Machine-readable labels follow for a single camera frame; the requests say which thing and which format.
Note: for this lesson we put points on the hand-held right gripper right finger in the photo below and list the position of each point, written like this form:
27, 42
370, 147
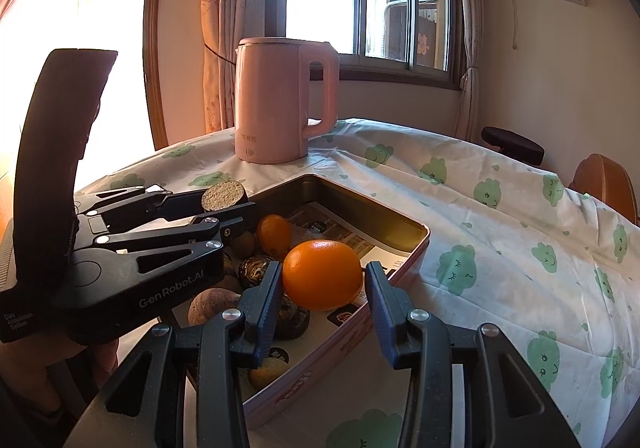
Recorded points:
382, 313

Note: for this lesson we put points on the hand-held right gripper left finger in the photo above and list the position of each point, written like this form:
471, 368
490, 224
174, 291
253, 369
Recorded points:
267, 308

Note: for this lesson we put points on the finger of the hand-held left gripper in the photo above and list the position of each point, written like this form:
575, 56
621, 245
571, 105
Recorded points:
235, 223
180, 203

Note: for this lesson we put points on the small yellow-brown fruit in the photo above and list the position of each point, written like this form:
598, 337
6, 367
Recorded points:
245, 244
267, 374

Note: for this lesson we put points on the brown chocolate snack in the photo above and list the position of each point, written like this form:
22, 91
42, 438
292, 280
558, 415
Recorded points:
292, 325

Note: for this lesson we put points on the orange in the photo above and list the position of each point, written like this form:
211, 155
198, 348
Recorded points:
272, 233
322, 273

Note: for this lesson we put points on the purple passion fruit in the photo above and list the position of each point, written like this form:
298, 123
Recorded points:
212, 308

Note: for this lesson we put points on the pink metal tin box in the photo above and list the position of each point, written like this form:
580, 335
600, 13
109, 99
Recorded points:
360, 205

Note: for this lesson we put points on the person's left hand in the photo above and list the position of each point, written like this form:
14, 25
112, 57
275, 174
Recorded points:
85, 355

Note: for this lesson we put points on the pink electric kettle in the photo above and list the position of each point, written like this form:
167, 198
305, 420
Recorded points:
280, 103

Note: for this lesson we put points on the white green-print tablecloth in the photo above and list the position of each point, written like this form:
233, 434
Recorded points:
500, 228

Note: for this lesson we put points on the pink patterned curtain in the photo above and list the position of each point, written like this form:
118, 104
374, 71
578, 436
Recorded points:
220, 28

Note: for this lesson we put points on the black round stool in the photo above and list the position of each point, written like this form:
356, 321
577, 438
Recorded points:
512, 143

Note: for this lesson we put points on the brown leather armchair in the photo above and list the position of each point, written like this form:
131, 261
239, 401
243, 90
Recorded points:
607, 188

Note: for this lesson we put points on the sliding glass window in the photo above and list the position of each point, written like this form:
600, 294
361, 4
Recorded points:
380, 3

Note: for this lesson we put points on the beige narrow curtain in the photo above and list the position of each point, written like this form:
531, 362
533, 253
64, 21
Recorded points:
470, 53

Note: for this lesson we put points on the white air conditioner pipe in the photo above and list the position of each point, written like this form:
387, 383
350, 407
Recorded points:
515, 18

